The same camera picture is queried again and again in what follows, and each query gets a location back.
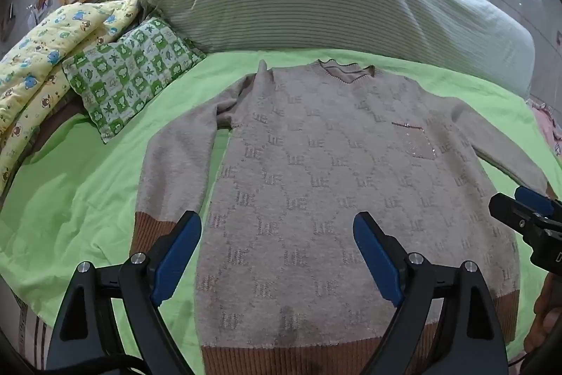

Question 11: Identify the green checkered small pillow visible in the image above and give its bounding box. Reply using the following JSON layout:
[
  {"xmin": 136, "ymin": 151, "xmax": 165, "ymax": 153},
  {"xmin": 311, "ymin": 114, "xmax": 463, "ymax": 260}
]
[{"xmin": 62, "ymin": 17, "xmax": 207, "ymax": 144}]

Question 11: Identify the pink cloth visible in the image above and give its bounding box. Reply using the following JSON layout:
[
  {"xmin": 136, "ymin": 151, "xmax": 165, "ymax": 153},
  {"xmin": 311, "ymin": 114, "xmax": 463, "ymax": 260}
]
[{"xmin": 529, "ymin": 96, "xmax": 562, "ymax": 158}]

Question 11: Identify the yellow cartoon print blanket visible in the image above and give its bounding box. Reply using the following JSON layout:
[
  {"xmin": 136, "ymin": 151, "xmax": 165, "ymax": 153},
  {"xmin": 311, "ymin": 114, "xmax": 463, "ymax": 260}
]
[{"xmin": 0, "ymin": 0, "xmax": 145, "ymax": 191}]

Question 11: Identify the green bed sheet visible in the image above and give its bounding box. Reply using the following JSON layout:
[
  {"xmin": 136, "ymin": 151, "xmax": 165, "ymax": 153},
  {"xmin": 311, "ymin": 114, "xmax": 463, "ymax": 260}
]
[{"xmin": 0, "ymin": 48, "xmax": 555, "ymax": 375}]

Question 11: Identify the person's right hand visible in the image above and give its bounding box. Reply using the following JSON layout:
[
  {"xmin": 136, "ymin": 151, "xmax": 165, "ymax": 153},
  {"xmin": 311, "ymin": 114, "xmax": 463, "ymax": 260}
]
[{"xmin": 523, "ymin": 270, "xmax": 562, "ymax": 358}]

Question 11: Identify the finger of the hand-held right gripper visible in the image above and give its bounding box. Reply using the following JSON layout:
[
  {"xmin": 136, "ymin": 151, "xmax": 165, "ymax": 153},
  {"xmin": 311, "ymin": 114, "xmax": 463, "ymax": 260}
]
[
  {"xmin": 515, "ymin": 185, "xmax": 557, "ymax": 219},
  {"xmin": 488, "ymin": 192, "xmax": 547, "ymax": 233}
]

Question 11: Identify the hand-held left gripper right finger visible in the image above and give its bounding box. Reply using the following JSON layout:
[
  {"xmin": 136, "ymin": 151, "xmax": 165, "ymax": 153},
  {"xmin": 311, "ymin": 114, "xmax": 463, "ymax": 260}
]
[{"xmin": 353, "ymin": 212, "xmax": 510, "ymax": 375}]

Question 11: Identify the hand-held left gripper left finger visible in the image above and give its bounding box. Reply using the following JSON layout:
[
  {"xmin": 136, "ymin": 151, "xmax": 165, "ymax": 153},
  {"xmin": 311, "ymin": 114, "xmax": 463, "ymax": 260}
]
[{"xmin": 46, "ymin": 210, "xmax": 203, "ymax": 375}]

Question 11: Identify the beige knit sweater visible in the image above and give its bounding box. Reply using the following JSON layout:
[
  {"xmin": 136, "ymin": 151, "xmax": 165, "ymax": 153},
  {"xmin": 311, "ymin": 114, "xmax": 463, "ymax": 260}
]
[{"xmin": 130, "ymin": 59, "xmax": 558, "ymax": 375}]

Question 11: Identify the wall sticker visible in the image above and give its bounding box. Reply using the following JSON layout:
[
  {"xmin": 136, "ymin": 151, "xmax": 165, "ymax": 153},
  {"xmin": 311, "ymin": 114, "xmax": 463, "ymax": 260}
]
[{"xmin": 25, "ymin": 0, "xmax": 54, "ymax": 26}]

